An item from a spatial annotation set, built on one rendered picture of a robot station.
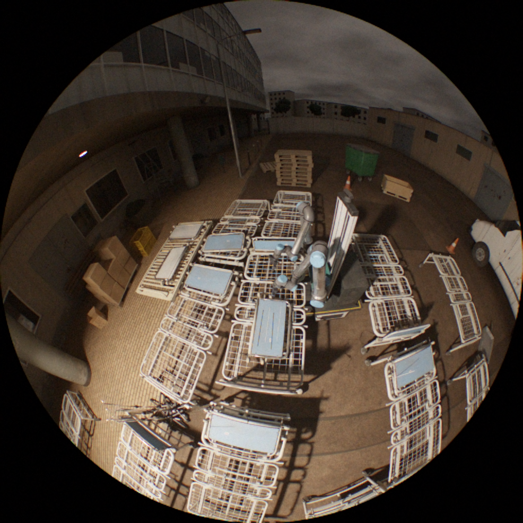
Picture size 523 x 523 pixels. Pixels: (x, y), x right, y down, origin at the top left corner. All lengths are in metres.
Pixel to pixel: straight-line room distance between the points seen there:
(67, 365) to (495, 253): 11.11
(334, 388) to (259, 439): 1.20
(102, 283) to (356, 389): 4.76
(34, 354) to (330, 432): 4.83
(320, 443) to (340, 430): 0.30
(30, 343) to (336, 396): 5.00
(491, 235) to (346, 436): 6.74
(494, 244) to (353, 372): 6.20
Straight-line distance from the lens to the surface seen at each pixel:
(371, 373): 2.77
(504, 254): 7.14
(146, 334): 3.47
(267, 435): 1.97
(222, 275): 2.46
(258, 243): 2.65
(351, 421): 2.73
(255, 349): 1.93
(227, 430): 2.04
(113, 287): 4.17
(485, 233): 7.36
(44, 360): 4.24
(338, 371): 2.57
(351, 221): 1.42
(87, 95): 4.05
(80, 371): 4.58
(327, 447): 2.74
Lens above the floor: 2.45
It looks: 49 degrees down
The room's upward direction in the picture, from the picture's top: 9 degrees counter-clockwise
